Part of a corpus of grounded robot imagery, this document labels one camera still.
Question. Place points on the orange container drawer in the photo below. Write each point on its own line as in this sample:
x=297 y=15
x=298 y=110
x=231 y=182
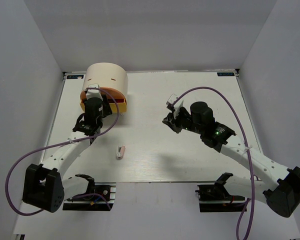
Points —
x=116 y=94

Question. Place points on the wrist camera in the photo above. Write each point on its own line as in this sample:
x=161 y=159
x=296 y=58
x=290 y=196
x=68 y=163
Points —
x=174 y=105
x=92 y=91

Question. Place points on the left blue table label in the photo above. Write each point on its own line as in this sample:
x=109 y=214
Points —
x=75 y=76

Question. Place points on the cream cylindrical drawer container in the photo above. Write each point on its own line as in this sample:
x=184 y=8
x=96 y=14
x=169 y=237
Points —
x=107 y=75

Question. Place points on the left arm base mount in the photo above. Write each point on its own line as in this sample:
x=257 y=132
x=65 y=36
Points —
x=82 y=193

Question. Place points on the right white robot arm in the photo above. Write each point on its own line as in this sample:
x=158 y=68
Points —
x=278 y=185

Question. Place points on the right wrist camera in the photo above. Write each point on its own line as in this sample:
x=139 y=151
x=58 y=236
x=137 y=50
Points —
x=174 y=105

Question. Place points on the right blue table label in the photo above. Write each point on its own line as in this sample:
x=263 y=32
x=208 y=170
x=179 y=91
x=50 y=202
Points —
x=225 y=74

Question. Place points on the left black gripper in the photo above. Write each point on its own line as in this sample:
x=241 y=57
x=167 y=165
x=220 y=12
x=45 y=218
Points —
x=107 y=110

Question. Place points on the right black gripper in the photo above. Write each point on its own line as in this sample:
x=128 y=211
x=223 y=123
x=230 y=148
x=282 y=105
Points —
x=173 y=122

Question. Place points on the blue table label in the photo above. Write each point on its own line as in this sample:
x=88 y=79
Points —
x=225 y=74
x=75 y=76

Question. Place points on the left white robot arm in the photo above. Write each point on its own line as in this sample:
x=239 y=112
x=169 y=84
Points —
x=44 y=184

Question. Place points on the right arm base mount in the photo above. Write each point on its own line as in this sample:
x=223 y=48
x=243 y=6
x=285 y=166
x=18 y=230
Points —
x=214 y=198

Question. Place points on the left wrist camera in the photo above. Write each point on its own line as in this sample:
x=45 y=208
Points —
x=92 y=91

